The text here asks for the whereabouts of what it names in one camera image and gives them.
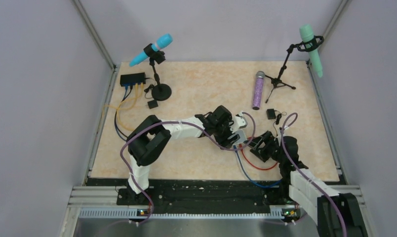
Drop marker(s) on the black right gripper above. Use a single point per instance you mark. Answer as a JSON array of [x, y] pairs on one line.
[[261, 152]]

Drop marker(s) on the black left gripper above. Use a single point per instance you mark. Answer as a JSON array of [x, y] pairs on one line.
[[223, 141]]

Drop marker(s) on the white network switch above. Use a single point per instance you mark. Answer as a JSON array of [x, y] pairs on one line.
[[239, 137]]

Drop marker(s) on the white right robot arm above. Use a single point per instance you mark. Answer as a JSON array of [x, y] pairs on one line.
[[336, 214]]

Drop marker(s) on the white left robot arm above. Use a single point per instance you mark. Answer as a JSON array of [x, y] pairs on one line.
[[148, 140]]

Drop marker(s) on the black power adapter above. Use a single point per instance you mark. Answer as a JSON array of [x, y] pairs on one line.
[[271, 114]]

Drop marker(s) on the purple glitter microphone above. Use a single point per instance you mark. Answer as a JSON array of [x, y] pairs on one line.
[[258, 90]]

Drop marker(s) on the black round-base mic stand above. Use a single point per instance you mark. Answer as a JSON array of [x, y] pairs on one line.
[[160, 91]]

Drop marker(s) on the small black adapter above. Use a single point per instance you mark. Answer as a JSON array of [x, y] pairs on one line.
[[152, 104]]

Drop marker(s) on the cyan microphone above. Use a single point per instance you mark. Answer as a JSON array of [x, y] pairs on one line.
[[153, 51]]

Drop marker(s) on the mint green microphone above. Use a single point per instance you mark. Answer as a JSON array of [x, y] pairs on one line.
[[311, 45]]

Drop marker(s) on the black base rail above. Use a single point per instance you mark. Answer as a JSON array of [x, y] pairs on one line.
[[208, 197]]

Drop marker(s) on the black network switch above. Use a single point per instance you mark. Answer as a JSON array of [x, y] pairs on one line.
[[132, 79]]

